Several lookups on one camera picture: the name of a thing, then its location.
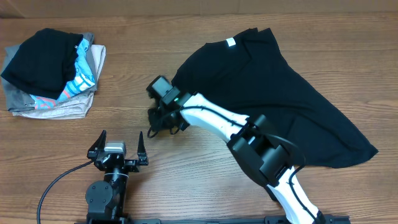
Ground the folded black garment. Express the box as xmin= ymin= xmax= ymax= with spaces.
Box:
xmin=1 ymin=28 xmax=83 ymax=100

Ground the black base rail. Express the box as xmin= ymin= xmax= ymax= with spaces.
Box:
xmin=74 ymin=215 xmax=351 ymax=224

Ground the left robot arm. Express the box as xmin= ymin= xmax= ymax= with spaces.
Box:
xmin=85 ymin=131 xmax=149 ymax=223

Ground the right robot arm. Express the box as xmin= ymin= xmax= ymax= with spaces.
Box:
xmin=147 ymin=86 xmax=326 ymax=223

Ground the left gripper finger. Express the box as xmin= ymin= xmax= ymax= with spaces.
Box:
xmin=137 ymin=131 xmax=146 ymax=160
xmin=89 ymin=130 xmax=106 ymax=151

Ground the folded beige garment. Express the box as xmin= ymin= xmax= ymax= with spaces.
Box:
xmin=12 ymin=45 xmax=106 ymax=119

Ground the black t-shirt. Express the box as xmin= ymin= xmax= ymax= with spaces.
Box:
xmin=172 ymin=29 xmax=377 ymax=168

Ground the folded blue striped garment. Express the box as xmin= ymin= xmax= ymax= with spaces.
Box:
xmin=31 ymin=38 xmax=96 ymax=110

